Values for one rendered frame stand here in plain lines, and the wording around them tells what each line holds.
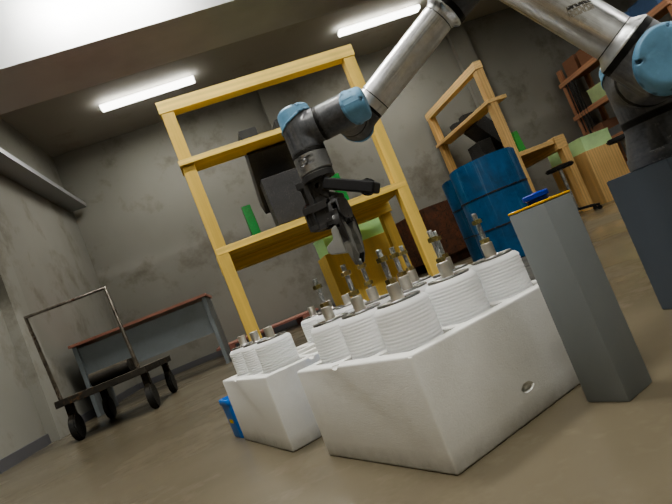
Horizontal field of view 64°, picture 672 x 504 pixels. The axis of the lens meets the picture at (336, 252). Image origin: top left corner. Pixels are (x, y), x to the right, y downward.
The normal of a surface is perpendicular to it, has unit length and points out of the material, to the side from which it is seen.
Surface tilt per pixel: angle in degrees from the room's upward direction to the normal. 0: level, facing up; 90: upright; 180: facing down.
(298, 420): 90
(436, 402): 90
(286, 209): 90
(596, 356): 90
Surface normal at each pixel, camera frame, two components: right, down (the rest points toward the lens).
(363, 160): 0.14, -0.11
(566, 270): -0.80, 0.29
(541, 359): 0.48, -0.25
